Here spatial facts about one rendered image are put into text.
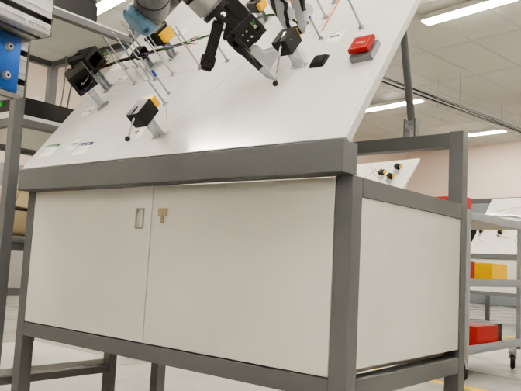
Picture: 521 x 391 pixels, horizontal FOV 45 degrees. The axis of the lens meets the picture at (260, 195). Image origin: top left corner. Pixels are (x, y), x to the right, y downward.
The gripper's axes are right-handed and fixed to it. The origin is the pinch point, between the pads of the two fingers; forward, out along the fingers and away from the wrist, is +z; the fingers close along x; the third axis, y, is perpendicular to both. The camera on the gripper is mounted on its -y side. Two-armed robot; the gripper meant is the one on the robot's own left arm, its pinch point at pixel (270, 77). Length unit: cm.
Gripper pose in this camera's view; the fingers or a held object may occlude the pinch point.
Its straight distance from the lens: 147.8
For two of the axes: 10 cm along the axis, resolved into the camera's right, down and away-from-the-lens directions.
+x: -0.6, -3.6, 9.3
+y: 7.1, -6.7, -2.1
